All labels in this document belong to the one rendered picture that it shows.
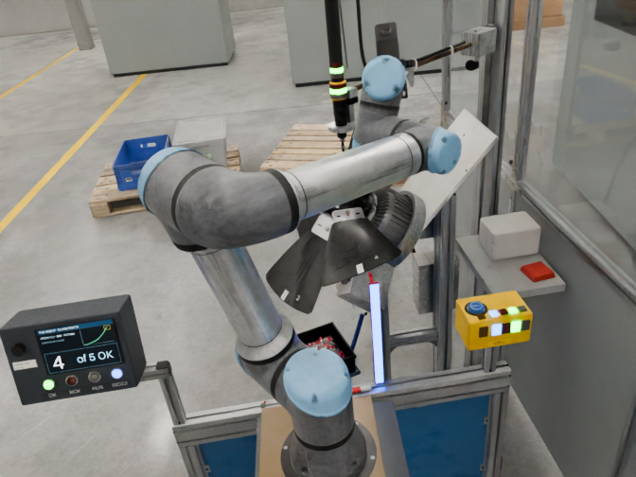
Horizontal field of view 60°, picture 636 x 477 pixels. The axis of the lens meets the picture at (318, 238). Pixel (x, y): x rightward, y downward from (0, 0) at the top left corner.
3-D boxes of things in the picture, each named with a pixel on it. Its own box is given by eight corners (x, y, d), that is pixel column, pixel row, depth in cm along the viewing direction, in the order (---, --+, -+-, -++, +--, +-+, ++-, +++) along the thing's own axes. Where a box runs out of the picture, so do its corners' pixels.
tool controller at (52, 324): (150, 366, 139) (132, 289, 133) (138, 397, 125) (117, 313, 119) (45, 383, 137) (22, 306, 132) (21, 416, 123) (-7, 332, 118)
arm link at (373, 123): (381, 170, 99) (394, 109, 96) (340, 155, 107) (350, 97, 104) (410, 169, 105) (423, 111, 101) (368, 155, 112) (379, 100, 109)
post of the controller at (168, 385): (186, 415, 145) (168, 359, 135) (185, 424, 143) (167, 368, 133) (174, 416, 145) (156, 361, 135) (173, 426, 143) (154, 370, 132)
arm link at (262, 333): (286, 418, 107) (159, 196, 73) (243, 378, 117) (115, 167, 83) (330, 376, 111) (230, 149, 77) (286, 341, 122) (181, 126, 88)
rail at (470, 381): (503, 380, 155) (505, 360, 151) (509, 391, 152) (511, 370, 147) (179, 435, 150) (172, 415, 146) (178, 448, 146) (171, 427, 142)
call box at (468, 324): (512, 320, 148) (516, 289, 143) (529, 345, 139) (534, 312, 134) (453, 329, 147) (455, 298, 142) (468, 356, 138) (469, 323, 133)
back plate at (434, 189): (336, 247, 214) (334, 246, 213) (452, 97, 189) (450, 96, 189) (363, 339, 168) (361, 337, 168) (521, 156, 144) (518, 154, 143)
